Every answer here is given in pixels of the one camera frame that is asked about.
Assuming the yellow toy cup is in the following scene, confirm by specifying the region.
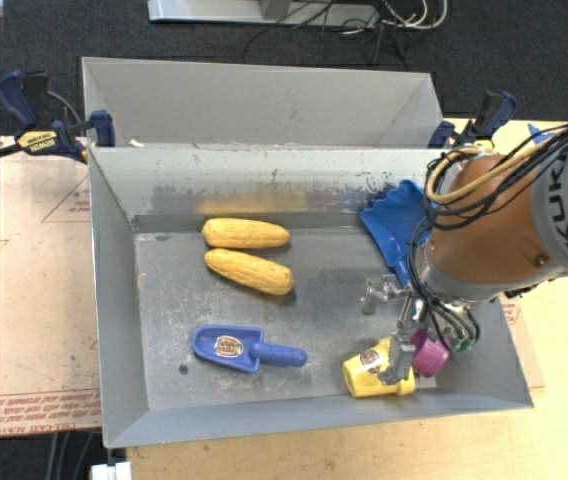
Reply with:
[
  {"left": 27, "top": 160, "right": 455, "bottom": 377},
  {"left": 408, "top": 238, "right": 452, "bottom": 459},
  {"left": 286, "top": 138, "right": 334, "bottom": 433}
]
[{"left": 341, "top": 336, "right": 416, "bottom": 399}]

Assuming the grey metal bin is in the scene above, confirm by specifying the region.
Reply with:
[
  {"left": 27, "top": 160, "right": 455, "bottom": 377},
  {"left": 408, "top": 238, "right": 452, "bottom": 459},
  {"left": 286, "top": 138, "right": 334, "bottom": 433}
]
[{"left": 81, "top": 56, "right": 535, "bottom": 449}]

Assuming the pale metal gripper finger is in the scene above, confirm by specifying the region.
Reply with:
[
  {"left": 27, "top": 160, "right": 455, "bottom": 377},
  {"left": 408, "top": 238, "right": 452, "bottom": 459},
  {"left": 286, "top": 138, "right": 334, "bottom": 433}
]
[
  {"left": 361, "top": 274, "right": 411, "bottom": 316},
  {"left": 377, "top": 319, "right": 418, "bottom": 387}
]

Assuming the pink toy cup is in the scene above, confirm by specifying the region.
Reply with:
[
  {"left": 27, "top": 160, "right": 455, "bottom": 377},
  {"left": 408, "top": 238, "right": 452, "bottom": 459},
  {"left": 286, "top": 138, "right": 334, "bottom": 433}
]
[{"left": 410, "top": 328, "right": 451, "bottom": 379}]

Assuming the yellow toy corn cob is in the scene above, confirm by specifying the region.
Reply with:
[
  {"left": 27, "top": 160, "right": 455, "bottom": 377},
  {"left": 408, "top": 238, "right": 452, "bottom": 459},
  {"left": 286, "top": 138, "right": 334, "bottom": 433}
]
[
  {"left": 201, "top": 217, "right": 292, "bottom": 250},
  {"left": 203, "top": 247, "right": 295, "bottom": 297}
]

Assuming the brown cardboard board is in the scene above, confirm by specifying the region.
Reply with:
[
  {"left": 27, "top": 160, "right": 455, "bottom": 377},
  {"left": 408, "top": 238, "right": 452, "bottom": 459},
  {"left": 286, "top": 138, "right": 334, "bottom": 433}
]
[{"left": 0, "top": 135, "right": 548, "bottom": 439}]

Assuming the small blue toy shovel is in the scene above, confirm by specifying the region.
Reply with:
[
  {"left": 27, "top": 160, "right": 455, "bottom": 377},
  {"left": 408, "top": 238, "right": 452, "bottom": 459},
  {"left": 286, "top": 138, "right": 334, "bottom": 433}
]
[{"left": 192, "top": 324, "right": 309, "bottom": 374}]

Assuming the large blue plastic scoop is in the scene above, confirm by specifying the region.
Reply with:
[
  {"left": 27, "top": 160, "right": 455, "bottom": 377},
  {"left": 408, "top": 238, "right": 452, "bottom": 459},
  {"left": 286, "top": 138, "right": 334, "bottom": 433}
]
[{"left": 359, "top": 179, "right": 440, "bottom": 289}]

